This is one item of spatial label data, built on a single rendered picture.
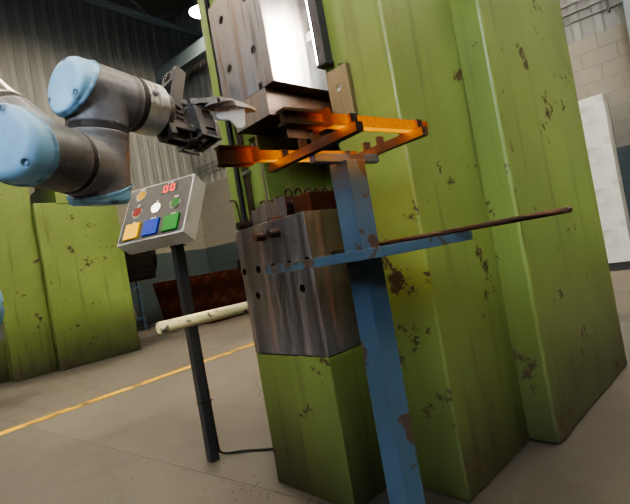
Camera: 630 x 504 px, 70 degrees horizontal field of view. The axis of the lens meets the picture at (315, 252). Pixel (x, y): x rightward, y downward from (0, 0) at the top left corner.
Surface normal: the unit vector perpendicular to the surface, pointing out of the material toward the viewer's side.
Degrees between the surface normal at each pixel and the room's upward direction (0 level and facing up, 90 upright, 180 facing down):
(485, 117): 90
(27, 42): 90
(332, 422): 90
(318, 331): 90
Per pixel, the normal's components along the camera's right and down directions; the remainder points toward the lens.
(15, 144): -0.07, 0.06
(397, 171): -0.72, 0.11
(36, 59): 0.77, -0.15
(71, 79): -0.51, -0.07
